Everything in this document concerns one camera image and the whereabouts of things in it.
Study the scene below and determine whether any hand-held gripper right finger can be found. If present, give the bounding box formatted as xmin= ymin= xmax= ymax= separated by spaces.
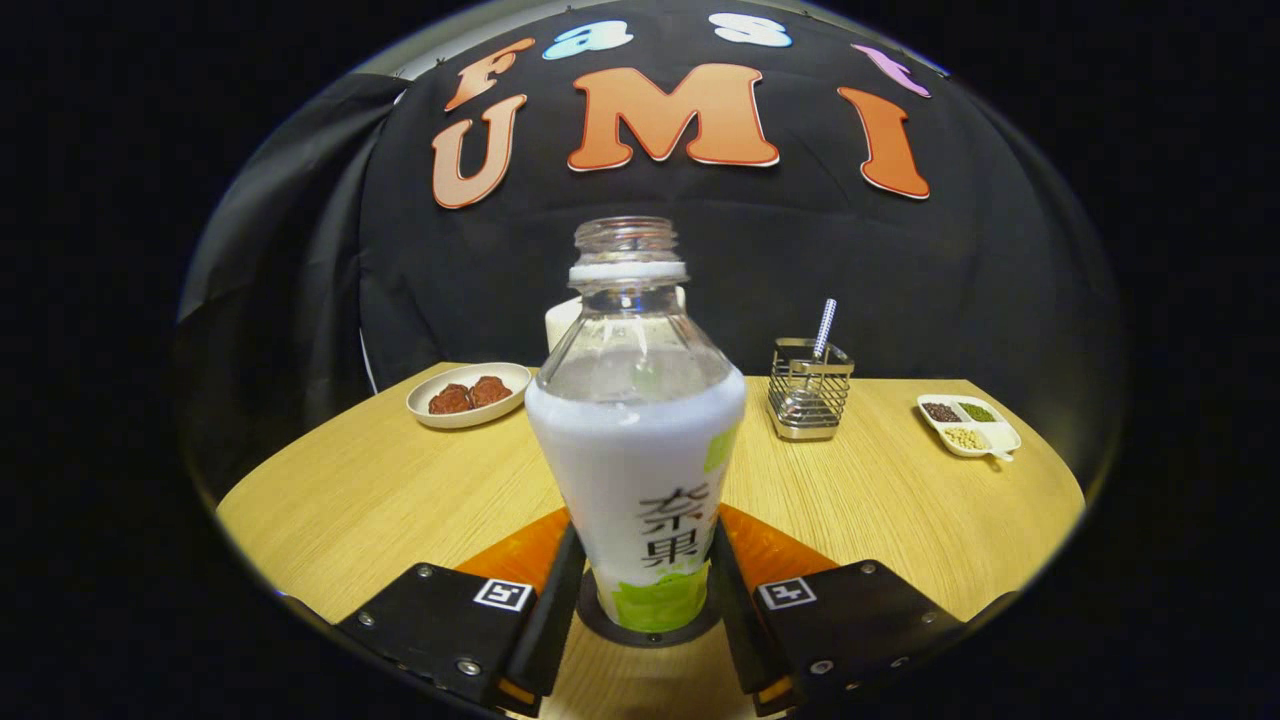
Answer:
xmin=708 ymin=503 xmax=966 ymax=715

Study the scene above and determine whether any white divided dish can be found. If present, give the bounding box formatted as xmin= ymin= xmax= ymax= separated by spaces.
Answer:
xmin=917 ymin=393 xmax=1023 ymax=463

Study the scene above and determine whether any wooden table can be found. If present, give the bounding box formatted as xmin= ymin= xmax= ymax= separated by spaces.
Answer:
xmin=215 ymin=362 xmax=1087 ymax=720

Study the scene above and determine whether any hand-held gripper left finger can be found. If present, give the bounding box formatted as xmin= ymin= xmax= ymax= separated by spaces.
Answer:
xmin=335 ymin=505 xmax=588 ymax=717

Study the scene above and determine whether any dark brown round coaster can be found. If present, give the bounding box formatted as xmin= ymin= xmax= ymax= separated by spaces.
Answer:
xmin=576 ymin=570 xmax=723 ymax=649

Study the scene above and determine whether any juice bottle with white label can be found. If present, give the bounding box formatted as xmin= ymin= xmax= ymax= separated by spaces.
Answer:
xmin=524 ymin=216 xmax=748 ymax=634

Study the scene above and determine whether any metal wire utensil holder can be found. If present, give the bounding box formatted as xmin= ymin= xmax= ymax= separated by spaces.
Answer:
xmin=767 ymin=338 xmax=856 ymax=442

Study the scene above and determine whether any white oval plate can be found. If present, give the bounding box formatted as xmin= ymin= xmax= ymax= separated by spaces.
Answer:
xmin=406 ymin=362 xmax=533 ymax=430

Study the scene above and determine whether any white toaster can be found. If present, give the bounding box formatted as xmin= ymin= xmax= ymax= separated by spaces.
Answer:
xmin=545 ymin=287 xmax=691 ymax=354

